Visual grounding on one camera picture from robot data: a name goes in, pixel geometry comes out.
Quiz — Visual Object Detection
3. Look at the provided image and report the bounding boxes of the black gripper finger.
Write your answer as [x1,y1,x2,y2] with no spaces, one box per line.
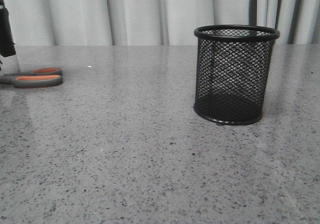
[0,0,16,58]

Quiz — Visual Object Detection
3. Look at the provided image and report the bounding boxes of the grey orange handled scissors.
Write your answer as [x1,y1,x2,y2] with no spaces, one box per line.
[0,67,63,89]

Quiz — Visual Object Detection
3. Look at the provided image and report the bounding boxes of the white pleated curtain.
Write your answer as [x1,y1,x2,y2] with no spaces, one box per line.
[4,0,320,46]

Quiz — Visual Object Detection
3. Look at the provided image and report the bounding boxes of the black mesh pen holder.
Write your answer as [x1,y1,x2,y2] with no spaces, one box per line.
[193,24,281,126]

